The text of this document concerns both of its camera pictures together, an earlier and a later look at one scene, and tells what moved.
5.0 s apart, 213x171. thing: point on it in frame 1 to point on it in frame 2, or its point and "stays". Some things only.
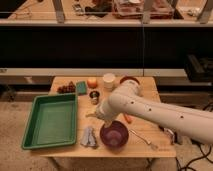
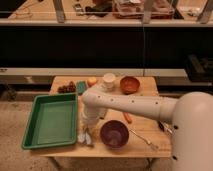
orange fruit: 92,83 stays
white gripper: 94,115 to 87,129
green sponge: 81,87 stays
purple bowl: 115,136 stays
